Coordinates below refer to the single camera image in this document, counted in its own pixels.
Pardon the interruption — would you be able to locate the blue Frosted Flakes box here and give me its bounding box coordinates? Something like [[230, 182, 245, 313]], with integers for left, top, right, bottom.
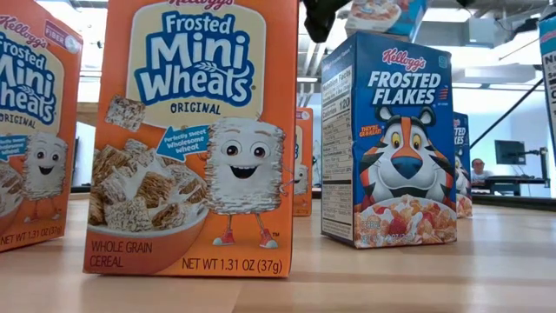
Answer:
[[320, 30, 458, 250], [452, 111, 473, 219]]

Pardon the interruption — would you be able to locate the person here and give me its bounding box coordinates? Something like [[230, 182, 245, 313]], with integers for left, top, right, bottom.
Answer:
[[471, 157, 495, 183]]

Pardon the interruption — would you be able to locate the black monitor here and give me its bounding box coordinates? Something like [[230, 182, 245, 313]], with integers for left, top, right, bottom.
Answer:
[[494, 139, 527, 166]]

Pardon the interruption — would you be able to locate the orange Mini Wheats box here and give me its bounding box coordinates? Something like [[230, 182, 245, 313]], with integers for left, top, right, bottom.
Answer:
[[0, 0, 83, 254], [293, 107, 314, 217], [82, 0, 301, 279]]

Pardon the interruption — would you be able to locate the dark desk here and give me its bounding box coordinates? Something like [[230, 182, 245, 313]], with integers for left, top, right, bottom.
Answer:
[[471, 175, 552, 196]]

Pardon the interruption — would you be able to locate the blue Rice Krispies box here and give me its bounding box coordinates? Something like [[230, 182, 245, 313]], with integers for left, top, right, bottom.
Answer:
[[537, 15, 556, 151], [344, 0, 429, 43]]

